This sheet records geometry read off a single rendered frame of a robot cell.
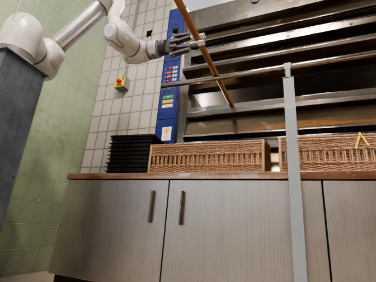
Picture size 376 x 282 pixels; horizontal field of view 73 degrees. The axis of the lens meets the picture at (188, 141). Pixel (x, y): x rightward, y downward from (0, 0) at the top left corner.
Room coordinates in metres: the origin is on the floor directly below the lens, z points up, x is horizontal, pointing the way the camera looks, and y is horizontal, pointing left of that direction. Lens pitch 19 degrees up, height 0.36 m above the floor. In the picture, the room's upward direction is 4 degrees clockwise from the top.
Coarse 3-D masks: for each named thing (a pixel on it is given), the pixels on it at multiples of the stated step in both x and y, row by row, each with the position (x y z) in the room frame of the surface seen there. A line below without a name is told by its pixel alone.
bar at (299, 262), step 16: (288, 64) 1.07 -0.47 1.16; (304, 64) 1.05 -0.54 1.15; (320, 64) 1.04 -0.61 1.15; (192, 80) 1.28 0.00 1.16; (208, 80) 1.25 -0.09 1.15; (288, 80) 0.87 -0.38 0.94; (288, 96) 0.87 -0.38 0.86; (288, 112) 0.88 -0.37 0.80; (288, 128) 0.88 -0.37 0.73; (288, 144) 0.88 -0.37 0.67; (288, 160) 0.88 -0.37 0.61; (288, 176) 0.88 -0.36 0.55; (304, 240) 0.87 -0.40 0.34; (304, 256) 0.87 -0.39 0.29; (304, 272) 0.87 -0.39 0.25
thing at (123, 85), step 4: (124, 76) 1.86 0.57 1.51; (124, 80) 1.86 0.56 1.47; (128, 80) 1.89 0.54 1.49; (116, 84) 1.88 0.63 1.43; (120, 84) 1.87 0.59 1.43; (124, 84) 1.86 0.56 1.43; (128, 84) 1.90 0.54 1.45; (116, 88) 1.90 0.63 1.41; (120, 88) 1.90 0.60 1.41; (124, 88) 1.89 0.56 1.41; (128, 88) 1.91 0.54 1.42
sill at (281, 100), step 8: (368, 88) 1.26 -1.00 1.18; (296, 96) 1.41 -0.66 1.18; (304, 96) 1.39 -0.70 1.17; (312, 96) 1.37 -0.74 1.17; (320, 96) 1.36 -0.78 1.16; (328, 96) 1.34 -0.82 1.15; (336, 96) 1.32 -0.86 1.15; (344, 96) 1.31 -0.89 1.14; (224, 104) 1.59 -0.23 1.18; (232, 104) 1.57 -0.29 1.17; (240, 104) 1.55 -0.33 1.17; (248, 104) 1.52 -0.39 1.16; (256, 104) 1.50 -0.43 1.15; (264, 104) 1.48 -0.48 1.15; (272, 104) 1.47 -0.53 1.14
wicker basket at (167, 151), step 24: (168, 144) 1.18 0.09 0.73; (192, 144) 1.14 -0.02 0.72; (216, 144) 1.09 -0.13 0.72; (240, 144) 1.06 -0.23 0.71; (264, 144) 1.02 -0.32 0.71; (168, 168) 1.18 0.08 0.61; (192, 168) 1.14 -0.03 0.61; (216, 168) 1.09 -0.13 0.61; (240, 168) 1.06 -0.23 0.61; (264, 168) 1.02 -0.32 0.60
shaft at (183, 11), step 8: (176, 0) 0.75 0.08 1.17; (184, 8) 0.80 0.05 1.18; (184, 16) 0.83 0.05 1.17; (192, 24) 0.88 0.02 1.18; (192, 32) 0.92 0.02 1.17; (200, 48) 1.02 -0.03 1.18; (208, 56) 1.09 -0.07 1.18; (208, 64) 1.15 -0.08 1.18; (216, 72) 1.22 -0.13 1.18; (224, 88) 1.39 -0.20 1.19; (224, 96) 1.49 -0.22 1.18
